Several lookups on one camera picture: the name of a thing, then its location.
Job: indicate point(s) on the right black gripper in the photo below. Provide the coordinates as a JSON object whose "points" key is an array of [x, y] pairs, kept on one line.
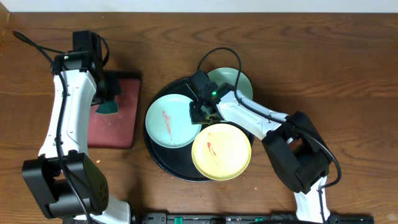
{"points": [[196, 118]]}

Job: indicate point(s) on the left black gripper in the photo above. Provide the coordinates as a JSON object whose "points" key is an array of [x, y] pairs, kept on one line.
{"points": [[109, 88]]}

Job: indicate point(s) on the green yellow sponge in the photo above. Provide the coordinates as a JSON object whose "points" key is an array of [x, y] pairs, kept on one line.
{"points": [[108, 107]]}

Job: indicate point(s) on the light blue plate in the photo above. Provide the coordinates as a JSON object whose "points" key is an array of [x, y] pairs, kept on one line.
{"points": [[229, 75], [168, 121]]}

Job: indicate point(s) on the light blue plate top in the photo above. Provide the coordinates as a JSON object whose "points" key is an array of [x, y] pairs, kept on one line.
{"points": [[229, 75]]}

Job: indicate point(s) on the yellow plate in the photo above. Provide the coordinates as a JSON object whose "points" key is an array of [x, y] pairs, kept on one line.
{"points": [[221, 152]]}

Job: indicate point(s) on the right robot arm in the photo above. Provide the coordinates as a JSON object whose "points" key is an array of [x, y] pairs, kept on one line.
{"points": [[298, 154]]}

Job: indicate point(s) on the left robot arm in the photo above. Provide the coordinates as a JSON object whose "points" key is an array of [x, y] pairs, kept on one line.
{"points": [[63, 180]]}

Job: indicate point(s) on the rectangular black tray red liquid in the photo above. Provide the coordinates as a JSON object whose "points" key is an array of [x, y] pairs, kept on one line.
{"points": [[117, 130]]}

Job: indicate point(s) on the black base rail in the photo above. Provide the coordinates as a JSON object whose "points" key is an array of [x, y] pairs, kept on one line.
{"points": [[162, 218]]}

